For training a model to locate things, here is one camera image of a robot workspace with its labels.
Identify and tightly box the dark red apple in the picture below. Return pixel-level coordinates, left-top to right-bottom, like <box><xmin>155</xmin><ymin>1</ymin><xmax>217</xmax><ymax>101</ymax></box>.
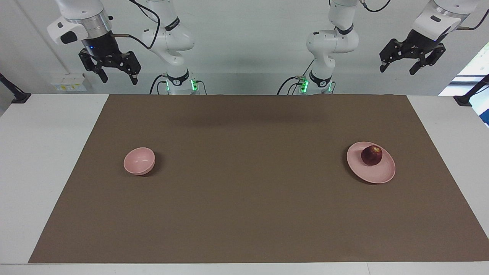
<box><xmin>361</xmin><ymin>145</ymin><xmax>383</xmax><ymax>166</ymax></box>

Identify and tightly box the pink bowl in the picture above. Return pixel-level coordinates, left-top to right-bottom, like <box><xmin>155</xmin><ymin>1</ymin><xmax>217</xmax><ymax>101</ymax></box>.
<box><xmin>123</xmin><ymin>147</ymin><xmax>156</xmax><ymax>176</ymax></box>

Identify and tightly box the pink plate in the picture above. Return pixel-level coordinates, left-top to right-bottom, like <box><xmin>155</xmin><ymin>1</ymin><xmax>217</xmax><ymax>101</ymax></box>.
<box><xmin>347</xmin><ymin>141</ymin><xmax>396</xmax><ymax>184</ymax></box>

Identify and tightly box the black clamp stand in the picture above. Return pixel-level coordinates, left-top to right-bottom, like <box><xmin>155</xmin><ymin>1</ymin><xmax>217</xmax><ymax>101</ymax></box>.
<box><xmin>0</xmin><ymin>73</ymin><xmax>32</xmax><ymax>104</ymax></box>
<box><xmin>453</xmin><ymin>74</ymin><xmax>489</xmax><ymax>107</ymax></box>

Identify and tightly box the bright window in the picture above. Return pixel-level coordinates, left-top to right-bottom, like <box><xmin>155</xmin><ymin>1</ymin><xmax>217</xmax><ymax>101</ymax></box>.
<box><xmin>439</xmin><ymin>41</ymin><xmax>489</xmax><ymax>96</ymax></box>

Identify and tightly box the brown table mat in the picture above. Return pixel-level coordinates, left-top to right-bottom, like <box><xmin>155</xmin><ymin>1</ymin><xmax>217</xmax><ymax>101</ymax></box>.
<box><xmin>28</xmin><ymin>94</ymin><xmax>489</xmax><ymax>264</ymax></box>

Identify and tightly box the black base cable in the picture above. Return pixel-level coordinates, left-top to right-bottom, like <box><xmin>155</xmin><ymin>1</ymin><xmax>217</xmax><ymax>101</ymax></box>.
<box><xmin>277</xmin><ymin>59</ymin><xmax>314</xmax><ymax>95</ymax></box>
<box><xmin>149</xmin><ymin>74</ymin><xmax>168</xmax><ymax>95</ymax></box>

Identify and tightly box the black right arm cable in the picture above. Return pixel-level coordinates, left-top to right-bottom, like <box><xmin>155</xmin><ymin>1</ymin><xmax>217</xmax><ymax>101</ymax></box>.
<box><xmin>112</xmin><ymin>0</ymin><xmax>161</xmax><ymax>50</ymax></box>

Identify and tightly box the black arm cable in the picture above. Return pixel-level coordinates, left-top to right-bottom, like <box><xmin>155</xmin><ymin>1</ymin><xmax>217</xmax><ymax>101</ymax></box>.
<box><xmin>359</xmin><ymin>0</ymin><xmax>489</xmax><ymax>31</ymax></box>
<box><xmin>112</xmin><ymin>0</ymin><xmax>161</xmax><ymax>50</ymax></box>

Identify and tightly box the white wall socket strip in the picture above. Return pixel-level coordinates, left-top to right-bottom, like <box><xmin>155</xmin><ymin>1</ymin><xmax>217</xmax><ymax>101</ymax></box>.
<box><xmin>51</xmin><ymin>73</ymin><xmax>87</xmax><ymax>92</ymax></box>

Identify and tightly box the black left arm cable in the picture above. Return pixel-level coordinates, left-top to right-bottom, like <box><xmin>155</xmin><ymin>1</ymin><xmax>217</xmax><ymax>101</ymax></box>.
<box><xmin>359</xmin><ymin>0</ymin><xmax>489</xmax><ymax>31</ymax></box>

